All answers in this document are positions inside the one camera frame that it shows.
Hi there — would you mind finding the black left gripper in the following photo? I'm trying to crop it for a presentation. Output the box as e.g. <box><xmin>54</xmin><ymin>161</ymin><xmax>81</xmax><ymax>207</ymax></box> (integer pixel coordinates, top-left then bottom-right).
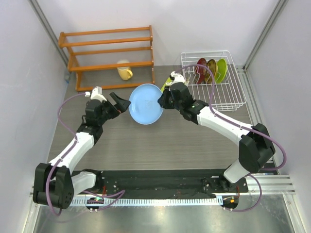
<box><xmin>98</xmin><ymin>93</ymin><xmax>130</xmax><ymax>125</ymax></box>

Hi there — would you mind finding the light blue plate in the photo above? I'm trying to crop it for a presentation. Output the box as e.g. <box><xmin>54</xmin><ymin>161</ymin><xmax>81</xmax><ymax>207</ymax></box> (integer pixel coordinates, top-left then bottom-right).
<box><xmin>129</xmin><ymin>83</ymin><xmax>163</xmax><ymax>125</ymax></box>

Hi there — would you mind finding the red floral plate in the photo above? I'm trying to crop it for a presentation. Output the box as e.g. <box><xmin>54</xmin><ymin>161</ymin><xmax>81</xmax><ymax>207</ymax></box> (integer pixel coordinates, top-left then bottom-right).
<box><xmin>195</xmin><ymin>58</ymin><xmax>207</xmax><ymax>84</ymax></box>

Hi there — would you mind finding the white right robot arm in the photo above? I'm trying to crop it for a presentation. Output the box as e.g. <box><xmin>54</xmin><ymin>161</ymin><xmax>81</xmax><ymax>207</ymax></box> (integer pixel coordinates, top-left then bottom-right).
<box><xmin>157</xmin><ymin>83</ymin><xmax>276</xmax><ymax>192</ymax></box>

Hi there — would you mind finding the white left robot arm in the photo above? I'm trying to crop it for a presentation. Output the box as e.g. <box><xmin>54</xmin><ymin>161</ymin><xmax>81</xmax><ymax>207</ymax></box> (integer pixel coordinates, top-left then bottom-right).
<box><xmin>33</xmin><ymin>87</ymin><xmax>131</xmax><ymax>212</ymax></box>

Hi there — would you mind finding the orange wooden shelf rack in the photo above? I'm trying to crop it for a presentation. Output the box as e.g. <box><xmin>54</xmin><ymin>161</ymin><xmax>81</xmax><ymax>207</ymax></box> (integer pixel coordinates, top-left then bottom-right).
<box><xmin>58</xmin><ymin>26</ymin><xmax>155</xmax><ymax>92</ymax></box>

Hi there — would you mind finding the green book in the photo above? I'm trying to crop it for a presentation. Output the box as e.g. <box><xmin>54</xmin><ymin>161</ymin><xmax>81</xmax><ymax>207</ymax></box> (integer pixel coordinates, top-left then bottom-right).
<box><xmin>161</xmin><ymin>77</ymin><xmax>173</xmax><ymax>92</ymax></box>

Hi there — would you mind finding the yellow mug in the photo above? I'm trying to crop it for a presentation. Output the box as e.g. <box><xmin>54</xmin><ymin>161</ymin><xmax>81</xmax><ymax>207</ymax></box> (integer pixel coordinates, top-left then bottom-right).
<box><xmin>117</xmin><ymin>66</ymin><xmax>133</xmax><ymax>81</ymax></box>

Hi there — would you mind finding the yellow patterned plate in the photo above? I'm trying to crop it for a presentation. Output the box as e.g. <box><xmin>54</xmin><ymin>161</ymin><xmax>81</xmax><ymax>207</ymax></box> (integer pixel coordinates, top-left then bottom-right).
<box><xmin>205</xmin><ymin>59</ymin><xmax>218</xmax><ymax>84</ymax></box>

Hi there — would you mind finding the lime green plate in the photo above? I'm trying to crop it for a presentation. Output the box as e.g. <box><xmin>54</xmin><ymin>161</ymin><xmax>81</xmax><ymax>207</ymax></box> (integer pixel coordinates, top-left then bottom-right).
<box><xmin>215</xmin><ymin>59</ymin><xmax>227</xmax><ymax>83</ymax></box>

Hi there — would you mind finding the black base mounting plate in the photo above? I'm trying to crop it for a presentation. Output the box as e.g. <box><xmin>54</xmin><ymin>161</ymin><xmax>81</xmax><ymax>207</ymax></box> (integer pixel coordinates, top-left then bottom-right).
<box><xmin>89</xmin><ymin>169</ymin><xmax>249</xmax><ymax>200</ymax></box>

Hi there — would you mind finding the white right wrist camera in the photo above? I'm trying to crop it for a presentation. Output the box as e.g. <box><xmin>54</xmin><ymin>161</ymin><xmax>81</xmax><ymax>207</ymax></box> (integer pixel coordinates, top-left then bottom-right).
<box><xmin>169</xmin><ymin>71</ymin><xmax>186</xmax><ymax>85</ymax></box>

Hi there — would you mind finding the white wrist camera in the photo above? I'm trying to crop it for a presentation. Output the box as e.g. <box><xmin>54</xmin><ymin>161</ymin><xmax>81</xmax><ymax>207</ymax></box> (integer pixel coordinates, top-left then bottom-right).
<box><xmin>169</xmin><ymin>71</ymin><xmax>186</xmax><ymax>85</ymax></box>
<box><xmin>84</xmin><ymin>86</ymin><xmax>107</xmax><ymax>102</ymax></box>

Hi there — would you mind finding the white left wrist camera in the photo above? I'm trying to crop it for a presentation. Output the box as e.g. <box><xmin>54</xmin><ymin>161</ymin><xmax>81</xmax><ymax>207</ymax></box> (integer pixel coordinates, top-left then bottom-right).
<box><xmin>84</xmin><ymin>86</ymin><xmax>107</xmax><ymax>102</ymax></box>

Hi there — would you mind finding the white wire dish rack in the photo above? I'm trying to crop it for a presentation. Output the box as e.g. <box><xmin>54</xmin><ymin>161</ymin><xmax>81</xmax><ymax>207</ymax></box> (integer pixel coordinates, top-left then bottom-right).
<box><xmin>181</xmin><ymin>50</ymin><xmax>246</xmax><ymax>111</ymax></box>

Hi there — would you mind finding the slotted cable duct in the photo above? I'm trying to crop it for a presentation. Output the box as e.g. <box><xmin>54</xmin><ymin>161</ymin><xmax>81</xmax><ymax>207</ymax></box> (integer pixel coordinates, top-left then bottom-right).
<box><xmin>69</xmin><ymin>196</ymin><xmax>223</xmax><ymax>207</ymax></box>

